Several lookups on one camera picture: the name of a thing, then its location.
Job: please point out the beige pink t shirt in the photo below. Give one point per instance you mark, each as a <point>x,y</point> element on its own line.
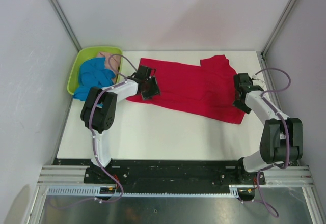
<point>111,62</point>

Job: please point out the right aluminium side rail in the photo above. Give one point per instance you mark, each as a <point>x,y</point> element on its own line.
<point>275,94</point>

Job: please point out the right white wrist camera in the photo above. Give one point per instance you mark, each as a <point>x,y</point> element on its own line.
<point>258,82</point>

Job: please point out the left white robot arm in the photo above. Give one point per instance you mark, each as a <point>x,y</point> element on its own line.
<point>98,112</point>

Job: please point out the aluminium frame post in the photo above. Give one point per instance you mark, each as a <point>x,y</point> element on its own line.
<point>289,8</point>
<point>65,23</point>

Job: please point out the left aluminium frame post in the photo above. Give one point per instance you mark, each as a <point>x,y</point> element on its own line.
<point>65,23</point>

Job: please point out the right aluminium frame post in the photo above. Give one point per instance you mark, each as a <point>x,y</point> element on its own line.
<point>289,8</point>

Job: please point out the lime green plastic bin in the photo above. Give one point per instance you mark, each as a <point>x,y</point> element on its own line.
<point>84,55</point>

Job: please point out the blue t shirt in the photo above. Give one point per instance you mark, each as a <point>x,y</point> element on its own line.
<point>93,73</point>

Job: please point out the aluminium front rail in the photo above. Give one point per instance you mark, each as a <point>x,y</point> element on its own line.
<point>293,176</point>

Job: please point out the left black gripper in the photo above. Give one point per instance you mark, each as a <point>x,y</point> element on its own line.
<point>154,91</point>

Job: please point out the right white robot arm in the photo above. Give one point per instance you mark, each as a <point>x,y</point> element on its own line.
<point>254,162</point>

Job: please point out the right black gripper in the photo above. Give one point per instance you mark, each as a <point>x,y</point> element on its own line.
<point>245,108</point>

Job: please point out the red t shirt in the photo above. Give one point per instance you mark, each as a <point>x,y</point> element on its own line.
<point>206,90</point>

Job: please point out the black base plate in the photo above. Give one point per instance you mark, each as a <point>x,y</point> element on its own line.
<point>127,171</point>

